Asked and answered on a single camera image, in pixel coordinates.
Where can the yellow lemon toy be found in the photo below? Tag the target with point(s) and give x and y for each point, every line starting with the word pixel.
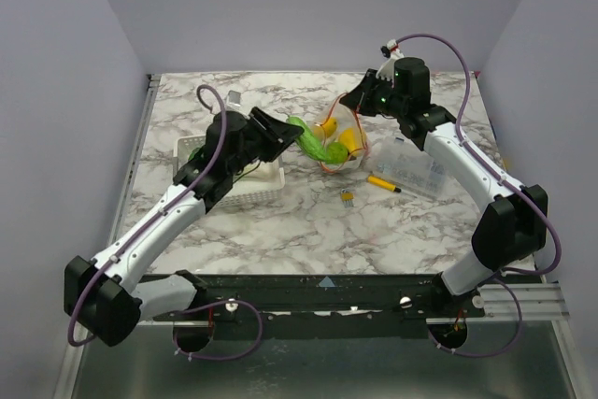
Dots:
pixel 352 140

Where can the clear plastic parts box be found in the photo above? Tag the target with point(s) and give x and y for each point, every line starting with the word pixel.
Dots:
pixel 401 163

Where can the green bok choy toy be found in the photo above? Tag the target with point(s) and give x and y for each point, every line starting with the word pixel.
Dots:
pixel 232 168

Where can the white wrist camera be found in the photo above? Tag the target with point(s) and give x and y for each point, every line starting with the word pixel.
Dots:
pixel 233 99
pixel 391 53

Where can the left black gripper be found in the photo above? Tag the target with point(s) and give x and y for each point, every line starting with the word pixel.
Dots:
pixel 275 133

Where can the white perforated plastic basket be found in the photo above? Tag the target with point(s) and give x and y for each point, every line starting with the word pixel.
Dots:
pixel 258 183

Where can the small yellow electronic component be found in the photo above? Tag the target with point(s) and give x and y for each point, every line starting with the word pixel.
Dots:
pixel 347 197

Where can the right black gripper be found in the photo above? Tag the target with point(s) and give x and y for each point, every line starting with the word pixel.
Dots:
pixel 365 92

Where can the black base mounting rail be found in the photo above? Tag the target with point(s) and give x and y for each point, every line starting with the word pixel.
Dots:
pixel 321 306

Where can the light green cabbage toy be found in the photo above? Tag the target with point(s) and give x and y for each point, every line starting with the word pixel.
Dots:
pixel 336 153

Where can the light green lettuce toy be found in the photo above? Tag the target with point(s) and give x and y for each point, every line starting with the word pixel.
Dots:
pixel 309 143

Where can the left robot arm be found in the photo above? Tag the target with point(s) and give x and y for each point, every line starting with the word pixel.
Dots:
pixel 107 294

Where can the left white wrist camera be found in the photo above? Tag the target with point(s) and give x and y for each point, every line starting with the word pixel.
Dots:
pixel 233 99

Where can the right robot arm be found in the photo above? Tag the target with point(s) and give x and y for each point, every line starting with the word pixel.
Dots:
pixel 510 227

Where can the yellow screwdriver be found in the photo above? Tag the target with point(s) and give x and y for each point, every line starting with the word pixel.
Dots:
pixel 383 184

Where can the clear zip bag orange zipper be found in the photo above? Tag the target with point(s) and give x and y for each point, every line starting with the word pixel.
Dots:
pixel 340 127

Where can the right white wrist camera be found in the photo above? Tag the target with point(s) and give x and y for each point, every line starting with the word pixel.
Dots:
pixel 391 53

